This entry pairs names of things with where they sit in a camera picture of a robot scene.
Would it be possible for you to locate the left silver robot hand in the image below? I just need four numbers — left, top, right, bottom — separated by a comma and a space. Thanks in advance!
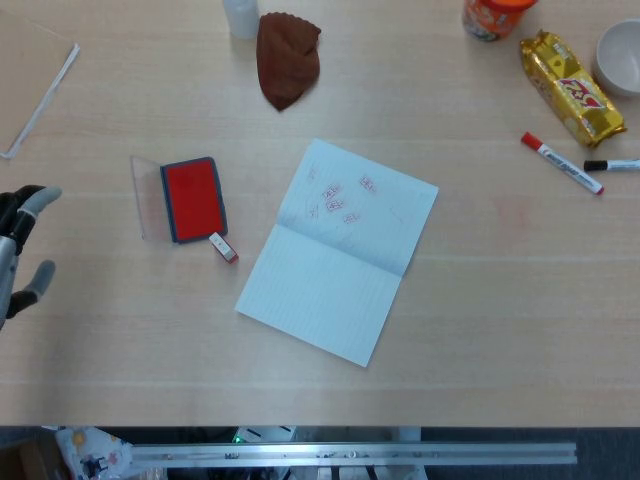
0, 184, 64, 331

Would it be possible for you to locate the small red white stamp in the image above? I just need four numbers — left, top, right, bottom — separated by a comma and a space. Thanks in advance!
208, 231, 240, 264

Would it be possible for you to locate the red ink stamp pad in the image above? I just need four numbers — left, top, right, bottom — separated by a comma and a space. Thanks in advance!
130, 155, 230, 245

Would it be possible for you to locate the open lined notebook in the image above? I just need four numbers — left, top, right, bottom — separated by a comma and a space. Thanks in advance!
234, 138, 440, 369

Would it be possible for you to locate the printed white bag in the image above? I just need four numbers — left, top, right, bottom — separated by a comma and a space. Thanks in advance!
54, 427, 136, 480

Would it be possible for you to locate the device with green light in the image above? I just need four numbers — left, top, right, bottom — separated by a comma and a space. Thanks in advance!
233, 426, 296, 444

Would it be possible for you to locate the white squeeze bottle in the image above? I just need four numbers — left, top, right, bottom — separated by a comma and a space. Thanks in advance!
222, 0, 260, 40

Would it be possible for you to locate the brown cloth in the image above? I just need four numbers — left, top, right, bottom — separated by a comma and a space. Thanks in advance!
256, 11, 323, 112

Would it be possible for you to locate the orange instant noodle cup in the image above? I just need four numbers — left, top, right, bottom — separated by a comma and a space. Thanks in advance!
462, 0, 539, 45

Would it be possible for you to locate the red cap whiteboard marker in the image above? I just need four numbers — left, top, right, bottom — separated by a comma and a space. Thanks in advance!
520, 131, 605, 196

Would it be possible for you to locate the gold snack packet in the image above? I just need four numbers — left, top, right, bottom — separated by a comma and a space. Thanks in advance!
518, 29, 628, 150

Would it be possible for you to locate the black cap whiteboard marker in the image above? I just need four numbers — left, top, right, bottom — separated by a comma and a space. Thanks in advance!
583, 158, 640, 173

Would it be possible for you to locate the beige bowl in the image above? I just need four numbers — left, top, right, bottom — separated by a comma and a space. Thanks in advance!
593, 18, 640, 98

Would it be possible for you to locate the aluminium rail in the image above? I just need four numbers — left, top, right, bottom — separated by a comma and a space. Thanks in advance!
130, 441, 579, 467

